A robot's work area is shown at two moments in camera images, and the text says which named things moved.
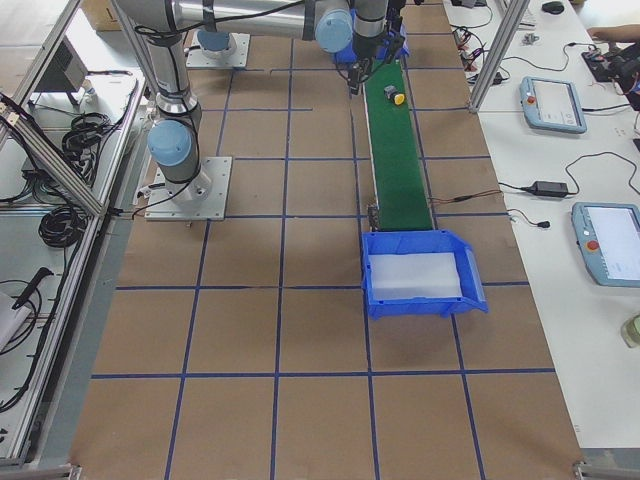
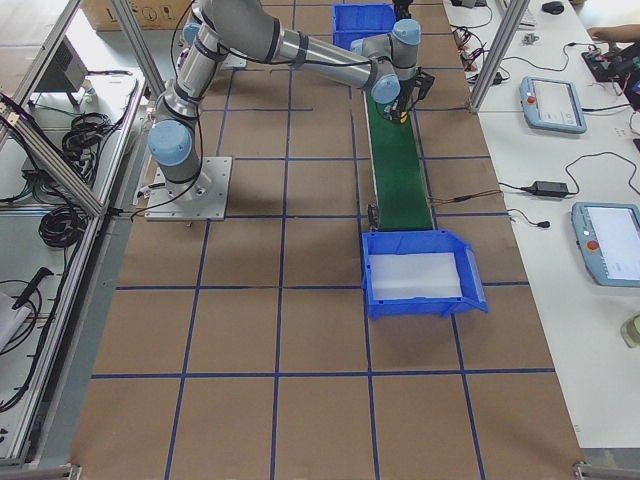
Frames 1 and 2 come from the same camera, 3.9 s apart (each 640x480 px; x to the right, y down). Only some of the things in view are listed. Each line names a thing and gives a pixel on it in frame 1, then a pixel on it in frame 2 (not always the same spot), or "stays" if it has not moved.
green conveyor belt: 400,186 stays
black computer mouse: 553,7 stays
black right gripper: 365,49 to 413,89
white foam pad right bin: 412,275 stays
